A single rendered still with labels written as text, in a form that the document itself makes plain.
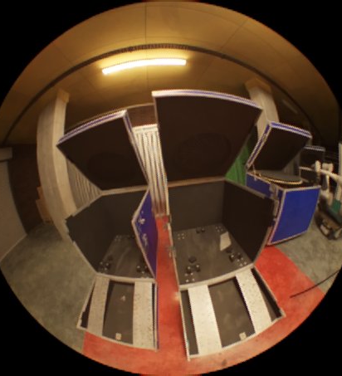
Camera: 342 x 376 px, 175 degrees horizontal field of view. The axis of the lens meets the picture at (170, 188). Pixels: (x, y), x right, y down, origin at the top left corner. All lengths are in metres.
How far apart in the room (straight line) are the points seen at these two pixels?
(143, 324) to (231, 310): 0.82
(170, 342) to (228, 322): 0.54
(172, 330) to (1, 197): 5.20
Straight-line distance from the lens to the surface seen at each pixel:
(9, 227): 5.14
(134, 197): 1.62
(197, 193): 1.61
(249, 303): 1.36
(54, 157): 2.36
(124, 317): 1.43
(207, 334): 1.26
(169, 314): 1.35
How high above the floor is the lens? 1.32
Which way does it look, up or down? 16 degrees down
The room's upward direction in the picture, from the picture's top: 7 degrees counter-clockwise
